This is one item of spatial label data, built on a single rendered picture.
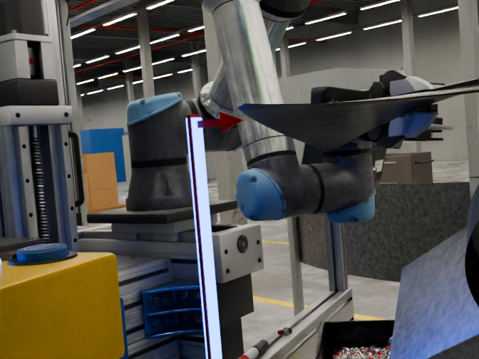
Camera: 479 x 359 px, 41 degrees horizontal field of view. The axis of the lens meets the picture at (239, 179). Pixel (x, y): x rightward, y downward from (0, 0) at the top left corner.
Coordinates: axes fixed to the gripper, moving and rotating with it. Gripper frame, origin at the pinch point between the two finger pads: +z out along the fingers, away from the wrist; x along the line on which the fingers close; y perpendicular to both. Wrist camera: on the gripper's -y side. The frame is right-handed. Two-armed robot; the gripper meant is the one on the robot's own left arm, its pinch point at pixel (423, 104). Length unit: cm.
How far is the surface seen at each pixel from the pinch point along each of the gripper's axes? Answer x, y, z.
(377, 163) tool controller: 7, 24, -68
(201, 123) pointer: 2.3, -22.9, -8.8
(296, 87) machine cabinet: -114, 269, -988
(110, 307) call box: 18.6, -32.8, 11.3
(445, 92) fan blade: 0.0, -4.0, 12.1
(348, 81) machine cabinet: -120, 341, -932
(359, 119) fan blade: 1.6, -6.2, -2.7
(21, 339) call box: 18.8, -38.8, 19.3
